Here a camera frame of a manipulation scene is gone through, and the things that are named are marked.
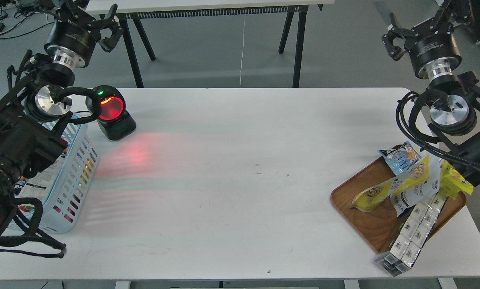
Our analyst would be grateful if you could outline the white hanging cable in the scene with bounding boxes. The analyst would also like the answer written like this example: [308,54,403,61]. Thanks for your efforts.
[240,15,247,88]

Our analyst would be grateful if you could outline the brown wooden tray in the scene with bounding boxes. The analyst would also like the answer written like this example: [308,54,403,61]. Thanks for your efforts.
[331,156,444,254]

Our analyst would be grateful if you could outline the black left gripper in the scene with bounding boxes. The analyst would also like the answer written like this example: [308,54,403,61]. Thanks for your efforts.
[44,4,123,68]

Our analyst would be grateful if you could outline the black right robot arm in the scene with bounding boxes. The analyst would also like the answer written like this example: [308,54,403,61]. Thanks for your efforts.
[381,0,480,185]

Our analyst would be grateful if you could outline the white snack packet in basket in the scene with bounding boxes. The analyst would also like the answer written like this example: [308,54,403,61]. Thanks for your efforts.
[15,153,67,204]

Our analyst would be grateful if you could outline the black barcode scanner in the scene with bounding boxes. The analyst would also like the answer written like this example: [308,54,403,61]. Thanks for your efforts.
[92,85,137,141]

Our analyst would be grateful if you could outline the light blue plastic basket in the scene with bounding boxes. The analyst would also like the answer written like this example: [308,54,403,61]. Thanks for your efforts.
[7,112,100,234]

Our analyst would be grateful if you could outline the white boxed snack multipack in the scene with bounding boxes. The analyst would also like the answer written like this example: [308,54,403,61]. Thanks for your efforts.
[375,193,449,277]

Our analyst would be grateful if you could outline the yellow cartoon snack bag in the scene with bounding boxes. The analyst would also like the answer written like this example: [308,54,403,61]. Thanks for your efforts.
[439,160,474,199]

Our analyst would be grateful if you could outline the red snack packet in basket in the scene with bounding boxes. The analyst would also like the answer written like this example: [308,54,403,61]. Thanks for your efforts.
[18,204,36,215]

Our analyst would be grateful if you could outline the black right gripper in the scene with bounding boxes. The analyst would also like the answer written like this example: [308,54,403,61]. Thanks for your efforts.
[382,0,462,79]

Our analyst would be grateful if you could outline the blue snack packet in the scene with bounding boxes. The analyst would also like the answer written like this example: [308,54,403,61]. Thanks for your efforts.
[378,141,421,175]

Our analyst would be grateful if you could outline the black floor cables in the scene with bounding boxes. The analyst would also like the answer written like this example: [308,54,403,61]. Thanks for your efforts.
[0,0,58,41]

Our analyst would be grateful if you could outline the yellow white chickpea snack pouch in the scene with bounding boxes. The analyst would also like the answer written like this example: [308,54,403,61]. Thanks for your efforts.
[350,177,403,212]

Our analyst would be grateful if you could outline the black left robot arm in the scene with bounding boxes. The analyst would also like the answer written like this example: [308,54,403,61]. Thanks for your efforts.
[0,0,123,258]

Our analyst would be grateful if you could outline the black-legged background table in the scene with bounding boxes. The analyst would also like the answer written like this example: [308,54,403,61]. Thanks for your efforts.
[87,0,334,88]

